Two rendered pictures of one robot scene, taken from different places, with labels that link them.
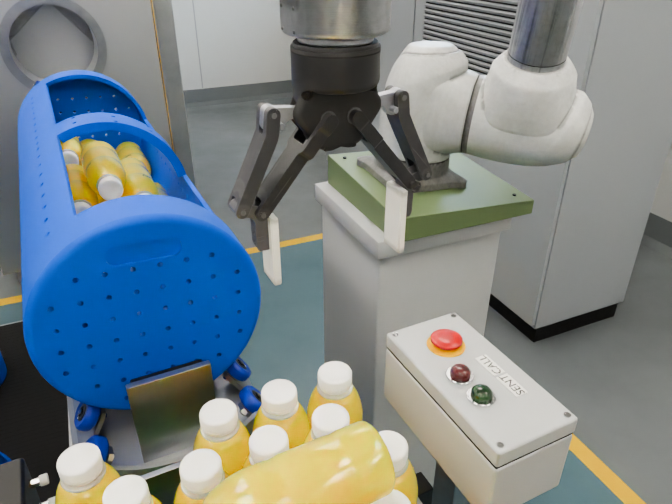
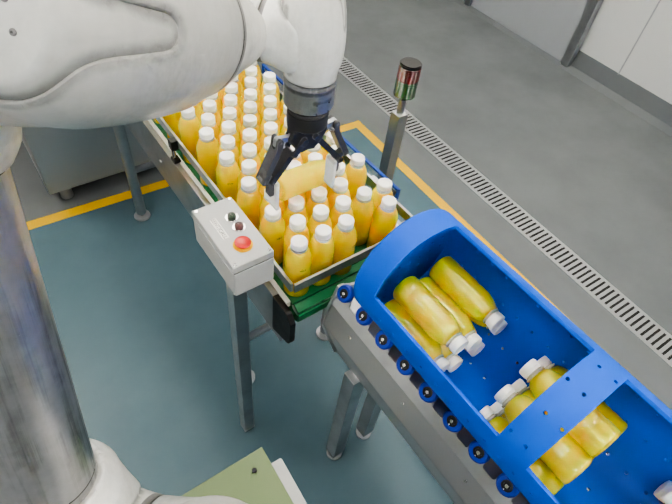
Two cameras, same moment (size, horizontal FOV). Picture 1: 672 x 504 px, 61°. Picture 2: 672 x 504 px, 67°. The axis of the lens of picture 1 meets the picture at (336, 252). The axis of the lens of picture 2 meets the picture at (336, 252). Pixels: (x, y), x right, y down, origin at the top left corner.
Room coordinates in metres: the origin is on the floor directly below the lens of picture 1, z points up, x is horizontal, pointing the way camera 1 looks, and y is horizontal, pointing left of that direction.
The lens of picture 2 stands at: (1.26, -0.13, 1.94)
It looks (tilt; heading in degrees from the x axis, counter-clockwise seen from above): 49 degrees down; 164
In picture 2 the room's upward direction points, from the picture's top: 9 degrees clockwise
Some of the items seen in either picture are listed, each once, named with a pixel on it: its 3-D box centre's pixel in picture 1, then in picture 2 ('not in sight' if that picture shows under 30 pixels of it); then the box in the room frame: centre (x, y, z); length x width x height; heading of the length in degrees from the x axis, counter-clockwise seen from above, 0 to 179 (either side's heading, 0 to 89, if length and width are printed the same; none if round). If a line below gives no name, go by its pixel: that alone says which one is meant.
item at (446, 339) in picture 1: (446, 340); (242, 242); (0.51, -0.13, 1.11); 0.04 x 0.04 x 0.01
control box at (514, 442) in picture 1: (468, 404); (233, 244); (0.47, -0.15, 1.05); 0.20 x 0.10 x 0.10; 26
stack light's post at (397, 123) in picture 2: not in sight; (371, 237); (0.02, 0.35, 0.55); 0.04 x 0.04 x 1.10; 26
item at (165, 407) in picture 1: (174, 408); not in sight; (0.53, 0.20, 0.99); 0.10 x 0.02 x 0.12; 116
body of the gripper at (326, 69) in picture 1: (335, 93); (306, 126); (0.49, 0.00, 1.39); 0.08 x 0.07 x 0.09; 117
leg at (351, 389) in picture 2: not in sight; (343, 419); (0.62, 0.17, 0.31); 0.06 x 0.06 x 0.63; 26
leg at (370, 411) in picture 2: not in sight; (375, 397); (0.55, 0.30, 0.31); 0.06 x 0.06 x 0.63; 26
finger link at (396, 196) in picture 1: (395, 217); (273, 193); (0.52, -0.06, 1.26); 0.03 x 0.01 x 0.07; 27
